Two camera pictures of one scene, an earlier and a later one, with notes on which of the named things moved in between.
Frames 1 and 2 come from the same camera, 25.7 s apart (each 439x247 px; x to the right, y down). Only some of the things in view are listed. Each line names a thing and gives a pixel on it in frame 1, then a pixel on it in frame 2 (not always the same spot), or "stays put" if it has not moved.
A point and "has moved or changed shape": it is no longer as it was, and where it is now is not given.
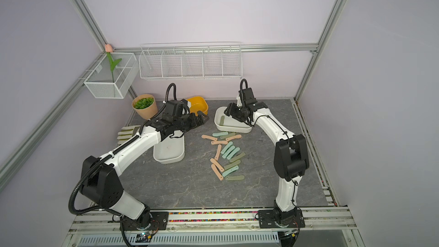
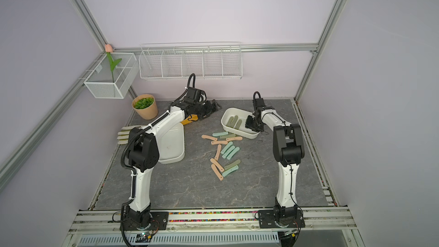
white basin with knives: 225,123 has moved or changed shape
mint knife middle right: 235,151 stays put
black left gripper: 200,121 -> 210,110
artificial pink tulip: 108,49 stays put
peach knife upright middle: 218,151 stays put
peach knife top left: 208,137 stays put
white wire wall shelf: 190,60 stays put
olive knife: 236,163 stays put
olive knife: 235,177 -> 234,120
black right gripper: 231,107 -> 247,124
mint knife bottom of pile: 230,170 stays put
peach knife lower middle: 217,164 stays put
